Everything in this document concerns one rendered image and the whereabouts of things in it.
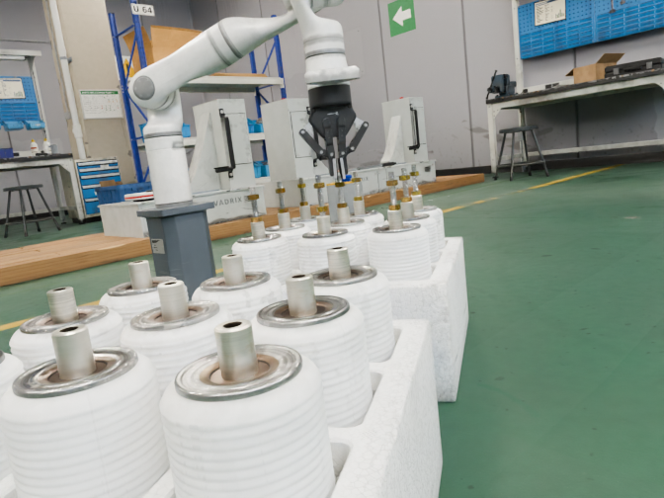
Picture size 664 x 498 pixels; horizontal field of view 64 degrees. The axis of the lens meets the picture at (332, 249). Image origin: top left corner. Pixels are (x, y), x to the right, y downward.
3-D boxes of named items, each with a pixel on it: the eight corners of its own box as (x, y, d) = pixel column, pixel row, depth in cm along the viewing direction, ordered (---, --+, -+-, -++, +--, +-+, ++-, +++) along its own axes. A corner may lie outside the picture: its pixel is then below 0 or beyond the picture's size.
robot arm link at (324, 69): (305, 84, 85) (300, 43, 84) (301, 93, 96) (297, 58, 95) (361, 78, 86) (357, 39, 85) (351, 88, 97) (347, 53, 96)
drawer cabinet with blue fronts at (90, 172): (70, 222, 619) (57, 163, 607) (110, 216, 650) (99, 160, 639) (88, 223, 576) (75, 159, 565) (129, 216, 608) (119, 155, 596)
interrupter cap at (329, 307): (241, 332, 40) (239, 324, 40) (278, 303, 47) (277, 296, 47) (336, 330, 38) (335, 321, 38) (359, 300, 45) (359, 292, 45)
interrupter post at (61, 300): (46, 328, 49) (39, 293, 48) (65, 319, 51) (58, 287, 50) (67, 327, 48) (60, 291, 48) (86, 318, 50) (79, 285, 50)
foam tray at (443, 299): (219, 396, 89) (203, 293, 86) (299, 321, 126) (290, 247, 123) (456, 403, 77) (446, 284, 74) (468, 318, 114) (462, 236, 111)
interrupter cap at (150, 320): (112, 335, 44) (110, 327, 44) (163, 308, 51) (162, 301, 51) (192, 334, 42) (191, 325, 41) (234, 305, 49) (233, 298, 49)
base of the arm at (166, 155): (149, 208, 134) (137, 140, 132) (182, 204, 141) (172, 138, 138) (166, 208, 128) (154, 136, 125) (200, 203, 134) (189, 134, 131)
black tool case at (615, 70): (612, 81, 473) (612, 69, 471) (667, 71, 447) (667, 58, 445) (604, 79, 447) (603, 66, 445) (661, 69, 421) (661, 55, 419)
